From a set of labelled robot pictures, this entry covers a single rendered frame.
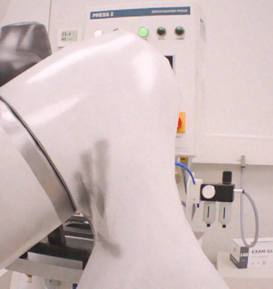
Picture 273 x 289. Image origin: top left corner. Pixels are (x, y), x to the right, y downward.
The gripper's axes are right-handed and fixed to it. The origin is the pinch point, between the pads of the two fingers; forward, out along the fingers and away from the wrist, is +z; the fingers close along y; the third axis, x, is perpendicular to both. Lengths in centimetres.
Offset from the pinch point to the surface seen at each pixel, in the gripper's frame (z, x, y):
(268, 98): 1, 35, -95
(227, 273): 42, 26, -48
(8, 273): 26.6, -27.0, -15.6
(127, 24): -30, -2, -57
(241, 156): 18, 26, -80
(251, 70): -8, 29, -97
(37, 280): 16.2, -9.7, -3.8
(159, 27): -29, 7, -56
